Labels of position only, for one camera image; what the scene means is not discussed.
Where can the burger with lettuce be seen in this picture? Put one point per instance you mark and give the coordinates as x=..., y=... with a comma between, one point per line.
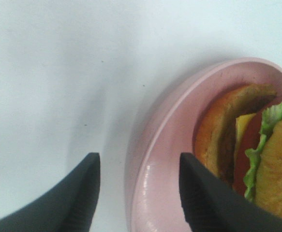
x=239, y=140

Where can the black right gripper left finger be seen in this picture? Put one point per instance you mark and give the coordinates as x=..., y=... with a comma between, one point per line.
x=68, y=207

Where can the pink round plate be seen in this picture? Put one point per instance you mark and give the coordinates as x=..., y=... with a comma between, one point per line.
x=152, y=164

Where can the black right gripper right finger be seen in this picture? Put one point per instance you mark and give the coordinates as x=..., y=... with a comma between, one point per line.
x=209, y=205

